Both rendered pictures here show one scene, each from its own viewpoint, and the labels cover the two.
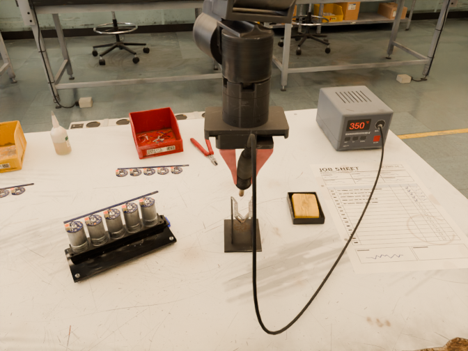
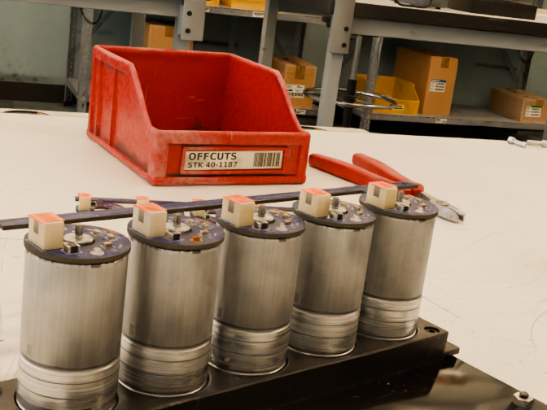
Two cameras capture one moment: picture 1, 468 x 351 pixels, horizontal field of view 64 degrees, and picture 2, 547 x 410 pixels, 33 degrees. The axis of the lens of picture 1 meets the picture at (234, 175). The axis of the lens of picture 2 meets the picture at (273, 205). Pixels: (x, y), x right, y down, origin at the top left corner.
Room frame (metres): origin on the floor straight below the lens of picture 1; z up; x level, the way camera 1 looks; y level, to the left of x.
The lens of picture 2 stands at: (0.19, 0.23, 0.89)
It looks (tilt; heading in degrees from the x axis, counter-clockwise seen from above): 16 degrees down; 349
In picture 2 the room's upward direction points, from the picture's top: 7 degrees clockwise
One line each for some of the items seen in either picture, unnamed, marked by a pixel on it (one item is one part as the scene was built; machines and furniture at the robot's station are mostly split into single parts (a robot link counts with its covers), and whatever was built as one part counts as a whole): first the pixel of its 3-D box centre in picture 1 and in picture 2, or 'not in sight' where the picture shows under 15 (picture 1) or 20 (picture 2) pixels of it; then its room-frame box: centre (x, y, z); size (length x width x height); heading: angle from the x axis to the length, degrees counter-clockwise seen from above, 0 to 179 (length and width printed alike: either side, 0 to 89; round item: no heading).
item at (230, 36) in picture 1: (244, 51); not in sight; (0.43, -0.01, 1.06); 0.07 x 0.06 x 0.07; 26
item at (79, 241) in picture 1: (78, 238); (71, 335); (0.41, 0.24, 0.79); 0.02 x 0.02 x 0.05
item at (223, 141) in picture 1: (242, 153); not in sight; (0.42, -0.01, 0.93); 0.07 x 0.07 x 0.09; 2
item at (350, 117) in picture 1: (351, 118); not in sight; (0.79, -0.27, 0.80); 0.15 x 0.12 x 0.10; 8
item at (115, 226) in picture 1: (115, 225); (250, 302); (0.44, 0.19, 0.79); 0.02 x 0.02 x 0.05
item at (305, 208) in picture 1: (305, 207); not in sight; (0.52, -0.13, 0.76); 0.07 x 0.05 x 0.02; 2
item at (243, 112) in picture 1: (245, 103); not in sight; (0.42, -0.01, 1.00); 0.10 x 0.07 x 0.07; 92
